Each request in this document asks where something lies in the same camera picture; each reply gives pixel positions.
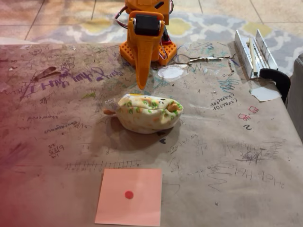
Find cream patterned plush toy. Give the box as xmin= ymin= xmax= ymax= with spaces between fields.
xmin=103 ymin=93 xmax=184 ymax=135

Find orange robot arm with base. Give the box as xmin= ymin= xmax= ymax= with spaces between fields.
xmin=120 ymin=0 xmax=178 ymax=66

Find grey yellow patterned rug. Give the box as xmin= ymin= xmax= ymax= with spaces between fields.
xmin=30 ymin=11 xmax=303 ymax=76

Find dry brown leaf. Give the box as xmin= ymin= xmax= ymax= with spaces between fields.
xmin=33 ymin=66 xmax=57 ymax=81

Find aluminium miter box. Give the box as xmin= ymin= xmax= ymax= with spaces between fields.
xmin=234 ymin=29 xmax=279 ymax=80

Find thin wooden stick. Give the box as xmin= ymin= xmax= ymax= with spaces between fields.
xmin=248 ymin=37 xmax=258 ymax=73

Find scribbled brown paper table cover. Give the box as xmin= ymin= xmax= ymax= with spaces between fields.
xmin=0 ymin=41 xmax=303 ymax=227

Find white paper scrap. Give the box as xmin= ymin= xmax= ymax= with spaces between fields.
xmin=250 ymin=85 xmax=282 ymax=102

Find black clamp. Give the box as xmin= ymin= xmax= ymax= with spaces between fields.
xmin=259 ymin=68 xmax=291 ymax=104

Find pink square paper sheet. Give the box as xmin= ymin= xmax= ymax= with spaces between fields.
xmin=94 ymin=168 xmax=163 ymax=227

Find grey upholstered seat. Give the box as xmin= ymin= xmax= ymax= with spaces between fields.
xmin=285 ymin=53 xmax=303 ymax=126

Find red white black servo cable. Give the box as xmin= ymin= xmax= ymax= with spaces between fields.
xmin=160 ymin=42 xmax=169 ymax=60
xmin=115 ymin=6 xmax=130 ymax=29

